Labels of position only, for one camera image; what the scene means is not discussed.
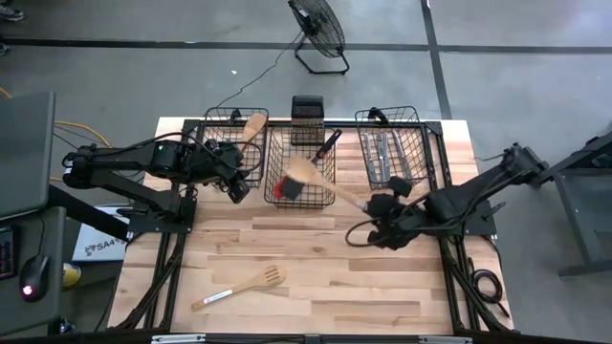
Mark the black spatula red-black handle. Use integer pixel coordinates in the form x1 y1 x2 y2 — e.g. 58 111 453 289
278 128 344 202

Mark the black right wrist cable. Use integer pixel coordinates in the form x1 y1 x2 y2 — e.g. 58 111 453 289
344 218 382 248

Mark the black fan power cable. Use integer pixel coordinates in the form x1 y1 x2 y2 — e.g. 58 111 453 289
205 31 305 118

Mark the black wire basket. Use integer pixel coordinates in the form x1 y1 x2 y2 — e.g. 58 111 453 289
354 105 430 191
203 107 270 190
263 126 339 210

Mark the black office desk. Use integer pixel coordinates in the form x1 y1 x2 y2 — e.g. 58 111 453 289
0 205 67 338

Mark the yellow extension cable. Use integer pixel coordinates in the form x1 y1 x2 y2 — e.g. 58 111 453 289
0 87 114 183

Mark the black floor fan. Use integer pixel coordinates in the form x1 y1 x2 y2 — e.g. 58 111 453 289
287 0 351 76

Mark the yellow cup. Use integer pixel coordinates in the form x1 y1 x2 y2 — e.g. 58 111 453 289
61 262 82 289

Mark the black keyboard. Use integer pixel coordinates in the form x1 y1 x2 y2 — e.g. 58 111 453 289
0 226 21 282

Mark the slotted wooden spatula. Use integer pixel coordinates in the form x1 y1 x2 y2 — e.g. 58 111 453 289
190 264 289 312

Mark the wooden spork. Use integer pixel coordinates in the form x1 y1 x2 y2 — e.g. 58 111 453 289
285 156 370 212

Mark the black metal stand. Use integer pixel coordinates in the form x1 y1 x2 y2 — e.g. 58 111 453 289
528 129 612 279

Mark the silver aluminium bar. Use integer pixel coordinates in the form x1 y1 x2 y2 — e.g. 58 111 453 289
150 333 208 344
418 335 473 344

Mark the black metal table frame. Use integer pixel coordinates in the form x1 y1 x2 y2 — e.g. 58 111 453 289
114 118 515 335

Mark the black computer mouse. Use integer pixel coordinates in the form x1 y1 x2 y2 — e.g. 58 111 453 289
18 254 51 303

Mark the coiled black cable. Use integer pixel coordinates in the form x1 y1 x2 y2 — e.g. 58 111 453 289
466 236 512 320

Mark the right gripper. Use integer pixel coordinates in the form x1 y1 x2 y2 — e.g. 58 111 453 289
367 176 425 250

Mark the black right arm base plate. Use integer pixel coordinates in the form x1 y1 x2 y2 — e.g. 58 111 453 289
428 198 498 238

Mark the black metal bar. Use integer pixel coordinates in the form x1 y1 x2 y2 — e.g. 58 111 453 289
46 183 133 242

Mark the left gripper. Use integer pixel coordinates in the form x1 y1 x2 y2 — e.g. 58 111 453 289
203 140 252 205

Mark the white cardboard box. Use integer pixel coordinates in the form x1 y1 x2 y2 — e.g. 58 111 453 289
71 204 130 263

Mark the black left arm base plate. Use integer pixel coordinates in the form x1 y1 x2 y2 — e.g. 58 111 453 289
127 198 197 235

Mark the grey computer monitor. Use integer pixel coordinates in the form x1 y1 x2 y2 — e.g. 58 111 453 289
0 91 57 222

